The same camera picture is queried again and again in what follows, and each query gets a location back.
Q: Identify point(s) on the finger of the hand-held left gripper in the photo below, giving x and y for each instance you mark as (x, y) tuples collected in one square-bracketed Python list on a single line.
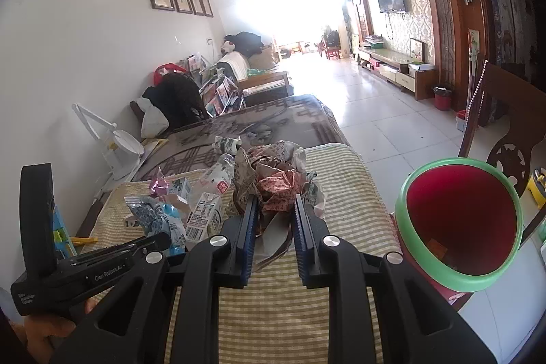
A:
[(149, 246)]

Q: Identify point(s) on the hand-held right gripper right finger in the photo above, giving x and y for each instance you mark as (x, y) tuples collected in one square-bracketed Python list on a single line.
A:
[(300, 249)]

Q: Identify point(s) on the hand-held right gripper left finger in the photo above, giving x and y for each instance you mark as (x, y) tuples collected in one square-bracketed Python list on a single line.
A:
[(249, 244)]

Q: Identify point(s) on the white plastic bag trash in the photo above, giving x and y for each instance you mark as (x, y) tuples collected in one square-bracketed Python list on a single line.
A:
[(153, 223)]

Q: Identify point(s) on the red patterned paper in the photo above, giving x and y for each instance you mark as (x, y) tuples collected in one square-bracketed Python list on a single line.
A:
[(279, 189)]

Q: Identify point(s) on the brown paper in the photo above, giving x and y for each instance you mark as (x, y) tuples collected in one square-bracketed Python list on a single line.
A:
[(245, 180)]

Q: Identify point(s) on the red bin with green rim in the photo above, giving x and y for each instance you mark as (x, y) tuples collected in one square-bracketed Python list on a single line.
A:
[(460, 210)]

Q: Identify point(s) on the person's left hand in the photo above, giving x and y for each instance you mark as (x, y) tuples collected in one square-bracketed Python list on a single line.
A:
[(47, 334)]

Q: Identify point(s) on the blue green plastic toy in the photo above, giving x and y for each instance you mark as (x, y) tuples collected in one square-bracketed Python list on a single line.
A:
[(62, 236)]

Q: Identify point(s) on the yellow plastic clip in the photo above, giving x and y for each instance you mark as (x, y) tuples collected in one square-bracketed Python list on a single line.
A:
[(85, 240)]

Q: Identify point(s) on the white milk carton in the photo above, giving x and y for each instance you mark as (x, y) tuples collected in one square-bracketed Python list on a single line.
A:
[(204, 219)]

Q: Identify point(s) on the purple foil wrapper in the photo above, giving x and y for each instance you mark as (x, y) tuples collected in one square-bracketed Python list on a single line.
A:
[(158, 181)]

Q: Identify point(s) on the small white blue carton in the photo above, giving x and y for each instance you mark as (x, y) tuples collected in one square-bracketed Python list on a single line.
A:
[(180, 188)]

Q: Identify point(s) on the plastic bottle pink label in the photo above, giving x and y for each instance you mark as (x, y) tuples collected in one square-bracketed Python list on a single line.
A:
[(218, 176)]

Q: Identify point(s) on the green striped blanket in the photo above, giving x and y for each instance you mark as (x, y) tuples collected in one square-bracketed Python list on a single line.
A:
[(354, 193)]

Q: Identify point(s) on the crumpled floral paper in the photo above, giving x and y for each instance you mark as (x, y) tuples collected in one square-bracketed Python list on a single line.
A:
[(277, 155)]

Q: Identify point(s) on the plastic bottle green label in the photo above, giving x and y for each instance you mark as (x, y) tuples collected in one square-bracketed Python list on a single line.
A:
[(226, 144)]

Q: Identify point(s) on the white desk lamp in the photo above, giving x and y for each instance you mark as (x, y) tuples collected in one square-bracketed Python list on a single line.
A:
[(121, 146)]

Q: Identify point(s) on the white plastic bag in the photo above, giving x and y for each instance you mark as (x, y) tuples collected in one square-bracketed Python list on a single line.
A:
[(153, 119)]

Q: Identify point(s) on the dark brown coat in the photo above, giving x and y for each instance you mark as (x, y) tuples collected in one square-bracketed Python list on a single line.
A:
[(179, 99)]

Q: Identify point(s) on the row of picture books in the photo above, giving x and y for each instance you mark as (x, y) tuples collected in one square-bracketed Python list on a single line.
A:
[(222, 93)]

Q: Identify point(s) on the wooden sofa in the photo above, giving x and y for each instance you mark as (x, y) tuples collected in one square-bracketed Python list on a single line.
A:
[(264, 84)]

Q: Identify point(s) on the red bag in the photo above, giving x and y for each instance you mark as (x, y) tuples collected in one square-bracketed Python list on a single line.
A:
[(168, 69)]

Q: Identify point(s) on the wooden television cabinet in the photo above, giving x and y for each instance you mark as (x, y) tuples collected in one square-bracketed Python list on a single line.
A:
[(396, 72)]

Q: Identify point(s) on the black clothing pile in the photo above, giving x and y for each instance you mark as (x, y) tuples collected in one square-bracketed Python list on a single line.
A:
[(245, 42)]

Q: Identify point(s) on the small red waste bucket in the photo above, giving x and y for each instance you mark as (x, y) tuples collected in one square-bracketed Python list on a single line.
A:
[(442, 99)]

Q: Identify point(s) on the wooden dining chairs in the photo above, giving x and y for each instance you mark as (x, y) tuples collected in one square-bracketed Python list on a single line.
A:
[(330, 44)]

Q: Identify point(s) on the framed picture on cabinet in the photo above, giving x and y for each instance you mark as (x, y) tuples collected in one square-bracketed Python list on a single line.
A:
[(418, 50)]

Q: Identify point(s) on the yellow toy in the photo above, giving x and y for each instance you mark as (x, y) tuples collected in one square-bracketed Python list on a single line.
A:
[(537, 189)]

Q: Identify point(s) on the carved wooden chair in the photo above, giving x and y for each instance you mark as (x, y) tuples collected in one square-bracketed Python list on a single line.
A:
[(512, 108)]

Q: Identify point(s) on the printed door curtain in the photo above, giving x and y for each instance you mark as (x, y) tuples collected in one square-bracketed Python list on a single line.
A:
[(507, 1)]

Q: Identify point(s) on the wall scroll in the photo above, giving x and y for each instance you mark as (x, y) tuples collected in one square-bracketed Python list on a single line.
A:
[(473, 43)]

